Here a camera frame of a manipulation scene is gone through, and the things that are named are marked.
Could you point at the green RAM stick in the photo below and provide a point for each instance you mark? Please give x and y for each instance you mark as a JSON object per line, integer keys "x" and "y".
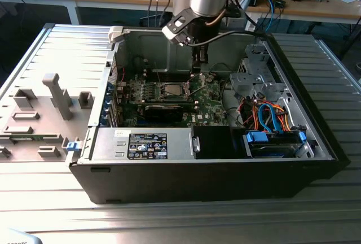
{"x": 25, "y": 137}

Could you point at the green motherboard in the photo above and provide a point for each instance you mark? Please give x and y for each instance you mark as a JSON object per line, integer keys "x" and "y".
{"x": 210, "y": 105}

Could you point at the grey parts rack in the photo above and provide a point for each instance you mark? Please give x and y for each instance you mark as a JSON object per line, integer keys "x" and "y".
{"x": 45, "y": 131}

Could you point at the black PC case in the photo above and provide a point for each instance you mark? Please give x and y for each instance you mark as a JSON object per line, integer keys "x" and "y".
{"x": 197, "y": 182}

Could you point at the metal drive cage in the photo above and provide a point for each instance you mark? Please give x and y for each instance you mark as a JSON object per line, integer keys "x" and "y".
{"x": 248, "y": 83}

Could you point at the black plastic shroud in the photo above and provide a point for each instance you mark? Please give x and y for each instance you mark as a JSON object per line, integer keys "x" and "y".
{"x": 217, "y": 142}

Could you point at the blue plastic clip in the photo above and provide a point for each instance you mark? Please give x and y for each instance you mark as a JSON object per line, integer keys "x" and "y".
{"x": 73, "y": 146}

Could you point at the CPU socket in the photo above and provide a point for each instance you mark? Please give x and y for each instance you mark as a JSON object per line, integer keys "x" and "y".
{"x": 172, "y": 97}

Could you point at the black graphics card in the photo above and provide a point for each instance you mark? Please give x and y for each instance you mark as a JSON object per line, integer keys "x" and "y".
{"x": 163, "y": 114}

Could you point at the white printed device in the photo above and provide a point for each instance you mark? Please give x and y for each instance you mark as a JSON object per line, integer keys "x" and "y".
{"x": 19, "y": 238}

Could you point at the hard disk in blue carrier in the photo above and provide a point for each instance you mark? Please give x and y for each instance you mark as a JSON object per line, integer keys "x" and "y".
{"x": 270, "y": 148}

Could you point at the grey power supply unit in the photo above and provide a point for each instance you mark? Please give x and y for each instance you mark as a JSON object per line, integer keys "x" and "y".
{"x": 107, "y": 142}

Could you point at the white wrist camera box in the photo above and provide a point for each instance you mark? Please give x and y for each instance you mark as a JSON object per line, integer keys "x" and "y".
{"x": 175, "y": 33}

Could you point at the silver CPU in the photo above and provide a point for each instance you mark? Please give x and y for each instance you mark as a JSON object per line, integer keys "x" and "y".
{"x": 172, "y": 90}

